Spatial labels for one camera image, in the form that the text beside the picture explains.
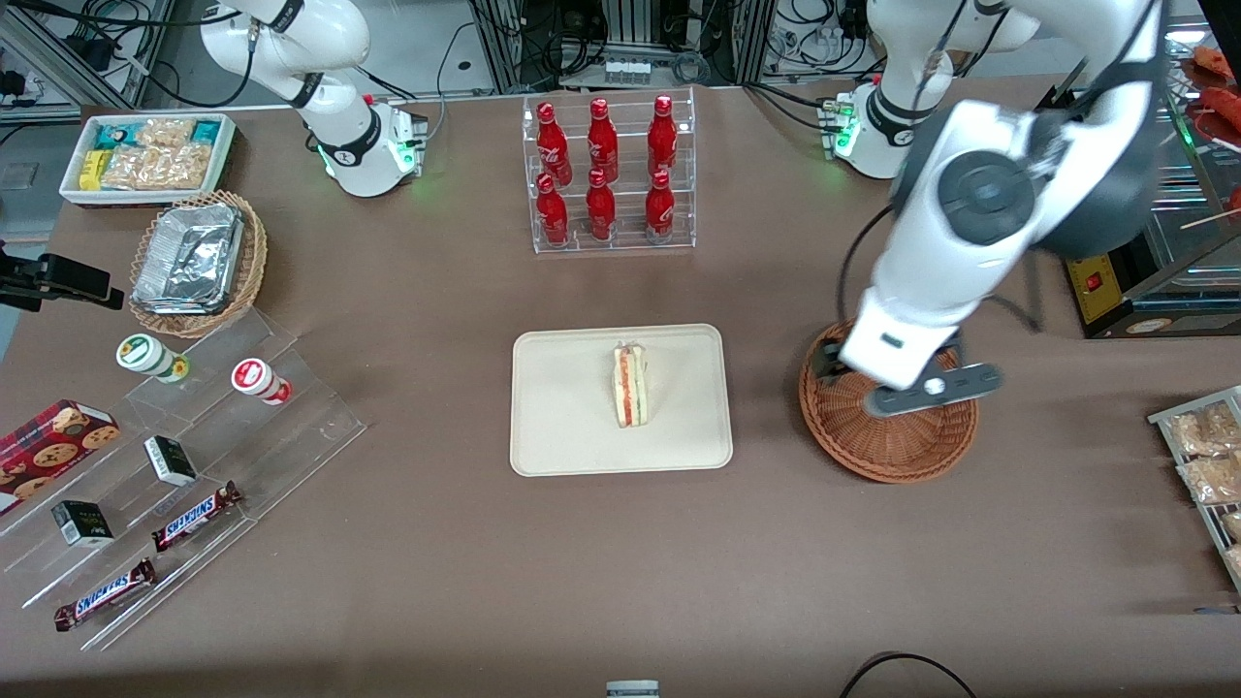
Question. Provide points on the red cola bottle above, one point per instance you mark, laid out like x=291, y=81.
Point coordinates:
x=553, y=141
x=659, y=206
x=602, y=138
x=553, y=213
x=600, y=208
x=662, y=136

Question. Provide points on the clear acrylic bottle rack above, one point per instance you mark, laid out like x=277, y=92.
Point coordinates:
x=625, y=244

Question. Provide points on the red-lidded white cup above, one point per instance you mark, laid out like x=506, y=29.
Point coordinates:
x=257, y=378

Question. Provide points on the clear cracker bag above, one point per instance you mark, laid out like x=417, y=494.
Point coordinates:
x=165, y=132
x=150, y=168

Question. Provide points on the yellow snack pack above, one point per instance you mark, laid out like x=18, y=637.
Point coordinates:
x=92, y=170

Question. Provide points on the green sunflower white cup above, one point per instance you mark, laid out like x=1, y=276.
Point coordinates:
x=143, y=354

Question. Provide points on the clear bag of crackers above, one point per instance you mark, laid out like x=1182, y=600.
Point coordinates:
x=1212, y=480
x=1202, y=431
x=1235, y=562
x=1233, y=525

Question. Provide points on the brown wicker basket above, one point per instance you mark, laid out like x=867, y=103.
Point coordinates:
x=902, y=451

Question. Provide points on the small grey device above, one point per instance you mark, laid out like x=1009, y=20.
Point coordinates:
x=632, y=689

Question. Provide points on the white snack bin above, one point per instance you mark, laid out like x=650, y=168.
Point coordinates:
x=73, y=189

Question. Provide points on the light wicker basket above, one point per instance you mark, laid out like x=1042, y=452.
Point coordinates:
x=247, y=276

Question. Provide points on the white power strip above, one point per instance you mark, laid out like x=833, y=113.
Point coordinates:
x=628, y=70

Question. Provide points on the clear acrylic stepped display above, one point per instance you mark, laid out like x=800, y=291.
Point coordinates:
x=291, y=427

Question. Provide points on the teal snack pack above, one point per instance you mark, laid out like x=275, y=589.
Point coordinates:
x=114, y=134
x=206, y=131

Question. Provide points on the black box with Face print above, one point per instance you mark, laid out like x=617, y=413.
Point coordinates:
x=82, y=524

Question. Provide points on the black box with white label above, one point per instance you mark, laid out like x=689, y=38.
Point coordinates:
x=171, y=461

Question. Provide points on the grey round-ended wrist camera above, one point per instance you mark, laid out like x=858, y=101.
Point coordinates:
x=960, y=381

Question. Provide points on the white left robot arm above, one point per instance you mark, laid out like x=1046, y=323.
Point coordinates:
x=931, y=262

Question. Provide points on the tray of packaged snacks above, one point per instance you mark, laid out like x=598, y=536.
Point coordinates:
x=1163, y=419

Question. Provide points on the beige rectangular serving tray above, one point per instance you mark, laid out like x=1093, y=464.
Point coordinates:
x=562, y=407

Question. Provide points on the red tartan cookie box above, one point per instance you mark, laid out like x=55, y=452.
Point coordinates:
x=48, y=448

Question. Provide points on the triangle sandwich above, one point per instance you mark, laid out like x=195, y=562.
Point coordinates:
x=630, y=388

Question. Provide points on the silver foil tray stack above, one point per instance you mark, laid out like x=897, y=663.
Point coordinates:
x=189, y=257

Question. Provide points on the Snickers chocolate bar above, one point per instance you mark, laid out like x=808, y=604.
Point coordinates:
x=194, y=517
x=105, y=594

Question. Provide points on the yellow black display case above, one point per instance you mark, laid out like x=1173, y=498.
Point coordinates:
x=1100, y=286

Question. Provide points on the red food piece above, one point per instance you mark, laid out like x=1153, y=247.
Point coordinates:
x=1214, y=63
x=1220, y=102

